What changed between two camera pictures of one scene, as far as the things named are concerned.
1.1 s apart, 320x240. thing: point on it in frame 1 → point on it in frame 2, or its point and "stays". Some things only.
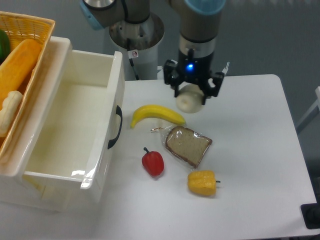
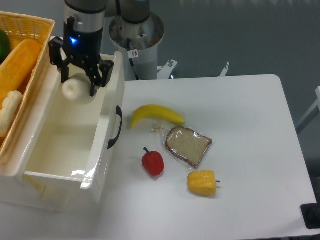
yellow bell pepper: x=202 y=182 stays
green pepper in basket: x=5 y=45 stays
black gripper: x=193 y=69 → x=82 y=47
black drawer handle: x=119 y=112 stays
